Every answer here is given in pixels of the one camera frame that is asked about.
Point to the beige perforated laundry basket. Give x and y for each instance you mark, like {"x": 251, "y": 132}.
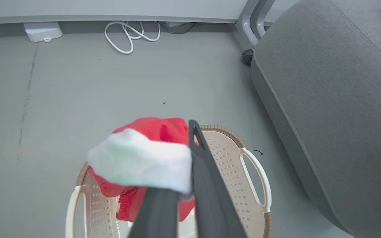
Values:
{"x": 230, "y": 165}

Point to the red and white santa hat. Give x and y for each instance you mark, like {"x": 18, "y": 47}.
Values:
{"x": 144, "y": 158}

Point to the white partition panel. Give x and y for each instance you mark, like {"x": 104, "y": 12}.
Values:
{"x": 111, "y": 10}

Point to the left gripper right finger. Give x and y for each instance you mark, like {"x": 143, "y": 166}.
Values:
{"x": 210, "y": 198}

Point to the white plastic adapter box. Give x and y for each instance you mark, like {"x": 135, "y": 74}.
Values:
{"x": 43, "y": 31}

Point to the small black thread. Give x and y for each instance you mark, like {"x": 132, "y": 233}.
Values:
{"x": 258, "y": 152}

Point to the black caster wheel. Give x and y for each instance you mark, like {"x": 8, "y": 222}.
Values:
{"x": 247, "y": 57}

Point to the grey fabric sofa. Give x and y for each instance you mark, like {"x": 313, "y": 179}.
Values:
{"x": 336, "y": 99}

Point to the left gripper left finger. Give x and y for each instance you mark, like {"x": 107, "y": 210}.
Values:
{"x": 157, "y": 215}

